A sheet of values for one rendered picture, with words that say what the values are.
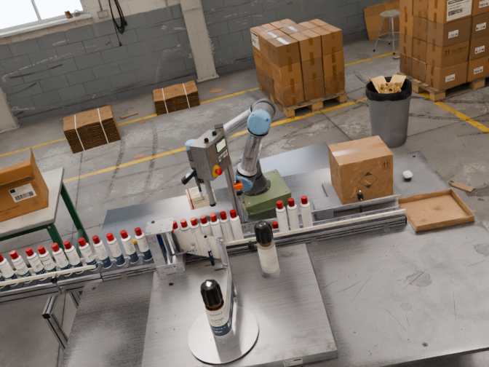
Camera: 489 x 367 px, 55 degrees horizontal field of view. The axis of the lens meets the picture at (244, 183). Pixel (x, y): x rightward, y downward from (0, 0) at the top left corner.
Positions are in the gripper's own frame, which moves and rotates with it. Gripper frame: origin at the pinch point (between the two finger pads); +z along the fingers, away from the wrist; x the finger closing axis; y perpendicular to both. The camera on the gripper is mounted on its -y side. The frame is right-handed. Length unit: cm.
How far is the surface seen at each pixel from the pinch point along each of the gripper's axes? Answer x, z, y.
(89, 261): -33, 2, -66
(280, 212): -51, -8, 36
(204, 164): -42, -41, 4
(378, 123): 146, 66, 194
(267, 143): 222, 95, 96
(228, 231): -45.7, -1.6, 7.6
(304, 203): -52, -10, 49
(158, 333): -90, 9, -36
